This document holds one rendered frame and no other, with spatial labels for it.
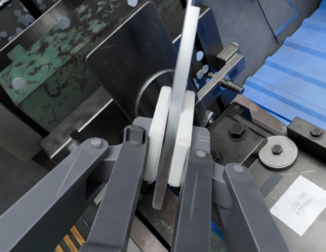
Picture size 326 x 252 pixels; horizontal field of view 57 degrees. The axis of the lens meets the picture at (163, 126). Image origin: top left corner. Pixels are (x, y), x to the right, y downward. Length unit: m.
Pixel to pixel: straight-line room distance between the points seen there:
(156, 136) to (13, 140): 0.50
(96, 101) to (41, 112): 0.10
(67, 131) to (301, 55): 1.93
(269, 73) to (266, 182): 1.80
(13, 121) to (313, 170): 0.51
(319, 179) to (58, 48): 0.51
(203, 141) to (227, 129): 0.33
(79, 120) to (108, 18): 0.21
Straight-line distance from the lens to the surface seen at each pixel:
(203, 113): 0.68
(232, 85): 0.71
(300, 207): 0.47
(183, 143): 0.15
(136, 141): 0.15
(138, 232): 0.88
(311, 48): 2.33
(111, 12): 0.64
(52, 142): 0.63
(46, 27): 0.93
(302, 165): 0.49
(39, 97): 0.61
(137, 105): 0.53
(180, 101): 0.18
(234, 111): 0.57
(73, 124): 0.62
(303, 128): 0.48
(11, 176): 1.52
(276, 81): 2.19
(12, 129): 0.62
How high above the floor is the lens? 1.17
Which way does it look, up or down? 40 degrees down
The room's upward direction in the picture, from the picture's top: 127 degrees clockwise
